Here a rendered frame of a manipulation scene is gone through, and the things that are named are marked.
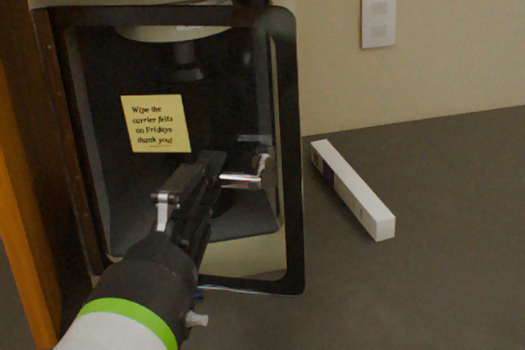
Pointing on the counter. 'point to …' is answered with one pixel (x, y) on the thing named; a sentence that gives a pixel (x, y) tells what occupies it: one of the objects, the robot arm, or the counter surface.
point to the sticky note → (156, 124)
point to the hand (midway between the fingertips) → (207, 177)
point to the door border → (55, 86)
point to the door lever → (262, 162)
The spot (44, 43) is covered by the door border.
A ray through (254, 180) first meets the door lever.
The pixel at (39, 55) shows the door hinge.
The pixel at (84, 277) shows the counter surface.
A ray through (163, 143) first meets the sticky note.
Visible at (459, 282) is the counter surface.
